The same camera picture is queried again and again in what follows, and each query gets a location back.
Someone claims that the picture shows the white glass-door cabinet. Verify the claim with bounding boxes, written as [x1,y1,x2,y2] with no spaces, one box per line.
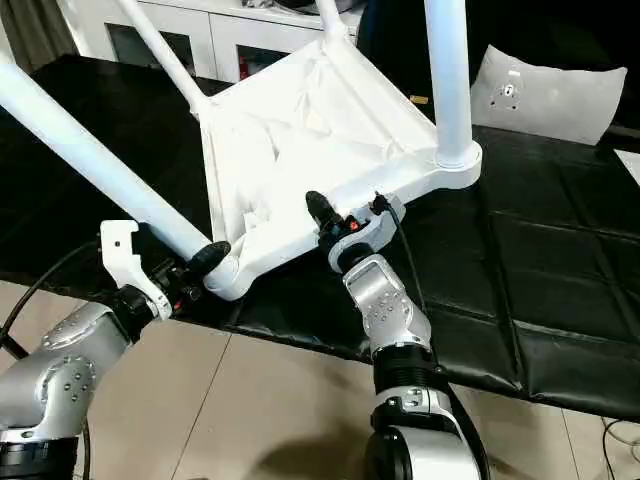
[58,0,363,87]

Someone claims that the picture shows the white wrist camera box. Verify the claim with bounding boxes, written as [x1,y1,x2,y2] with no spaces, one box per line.
[326,196,409,275]
[98,218,175,323]

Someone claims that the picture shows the black work mat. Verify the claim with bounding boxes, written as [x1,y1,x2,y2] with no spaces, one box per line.
[0,52,640,425]

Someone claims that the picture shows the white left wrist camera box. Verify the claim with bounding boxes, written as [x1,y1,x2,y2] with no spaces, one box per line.
[98,218,175,323]

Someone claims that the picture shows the white plastic table leg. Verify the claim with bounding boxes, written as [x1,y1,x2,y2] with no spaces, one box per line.
[314,0,353,47]
[422,0,485,171]
[116,0,215,119]
[0,52,241,301]

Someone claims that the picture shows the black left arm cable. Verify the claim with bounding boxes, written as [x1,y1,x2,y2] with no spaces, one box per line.
[0,238,105,480]

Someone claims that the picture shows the white flat board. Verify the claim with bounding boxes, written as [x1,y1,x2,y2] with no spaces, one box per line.
[614,148,640,189]

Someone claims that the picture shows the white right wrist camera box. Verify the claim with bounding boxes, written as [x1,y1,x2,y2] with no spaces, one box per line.
[326,196,409,275]

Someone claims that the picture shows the loose floor cables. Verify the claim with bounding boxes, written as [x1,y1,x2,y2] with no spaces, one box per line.
[600,416,640,480]

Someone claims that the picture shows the grey curtain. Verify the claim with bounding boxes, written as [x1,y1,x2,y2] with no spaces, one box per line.
[0,0,79,73]

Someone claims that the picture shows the white plastic table top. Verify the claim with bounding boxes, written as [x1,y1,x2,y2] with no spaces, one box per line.
[198,38,485,303]

